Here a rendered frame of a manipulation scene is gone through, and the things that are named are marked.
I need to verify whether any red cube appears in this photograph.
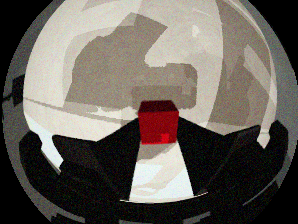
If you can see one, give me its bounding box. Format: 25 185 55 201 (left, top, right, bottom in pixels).
138 100 180 144

